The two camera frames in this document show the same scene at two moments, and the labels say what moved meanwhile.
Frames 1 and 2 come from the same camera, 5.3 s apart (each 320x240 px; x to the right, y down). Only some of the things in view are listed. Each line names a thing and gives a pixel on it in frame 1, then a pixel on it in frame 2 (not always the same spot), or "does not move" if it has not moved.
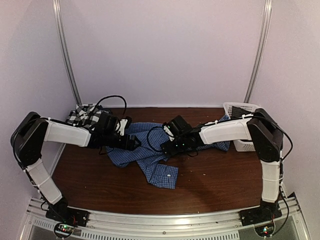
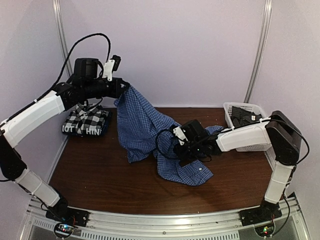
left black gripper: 130,146 -> 116,91
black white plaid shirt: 85,115 does not move
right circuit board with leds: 265,230 does not move
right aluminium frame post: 267,15 does not move
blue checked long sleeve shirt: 149,155 -> 145,132
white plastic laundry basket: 241,145 does not move
